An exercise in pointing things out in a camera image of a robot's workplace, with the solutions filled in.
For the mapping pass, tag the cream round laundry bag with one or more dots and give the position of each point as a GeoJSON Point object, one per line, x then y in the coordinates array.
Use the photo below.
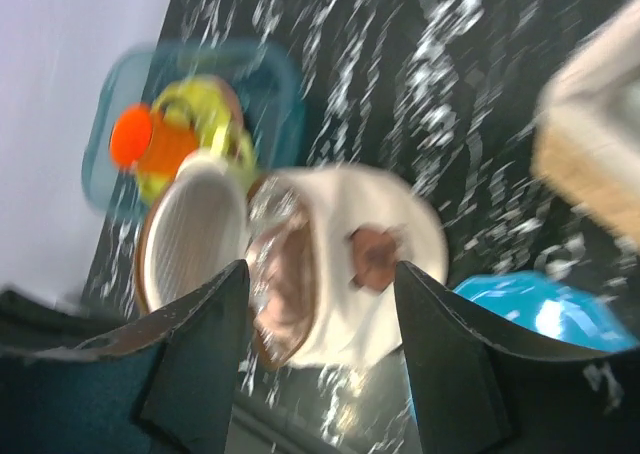
{"type": "Point", "coordinates": [321, 246]}

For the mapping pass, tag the yellow-green plate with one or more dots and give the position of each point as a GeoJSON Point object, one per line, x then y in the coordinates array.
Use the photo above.
{"type": "Point", "coordinates": [211, 107]}

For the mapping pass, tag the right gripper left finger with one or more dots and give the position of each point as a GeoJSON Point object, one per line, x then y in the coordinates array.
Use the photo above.
{"type": "Point", "coordinates": [163, 383]}

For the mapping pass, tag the blue polka dot plate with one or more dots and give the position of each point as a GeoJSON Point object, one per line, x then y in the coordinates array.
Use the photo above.
{"type": "Point", "coordinates": [535, 303]}

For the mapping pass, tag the orange mug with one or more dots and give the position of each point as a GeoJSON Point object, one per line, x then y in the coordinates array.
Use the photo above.
{"type": "Point", "coordinates": [143, 141]}

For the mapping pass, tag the wicker basket with liner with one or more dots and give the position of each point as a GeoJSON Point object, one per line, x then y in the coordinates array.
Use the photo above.
{"type": "Point", "coordinates": [587, 143]}

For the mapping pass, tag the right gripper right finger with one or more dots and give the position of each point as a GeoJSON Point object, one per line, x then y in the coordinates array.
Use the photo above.
{"type": "Point", "coordinates": [482, 384]}

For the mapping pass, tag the teal plastic tub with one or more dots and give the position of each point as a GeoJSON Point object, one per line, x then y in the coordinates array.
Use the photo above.
{"type": "Point", "coordinates": [240, 100]}

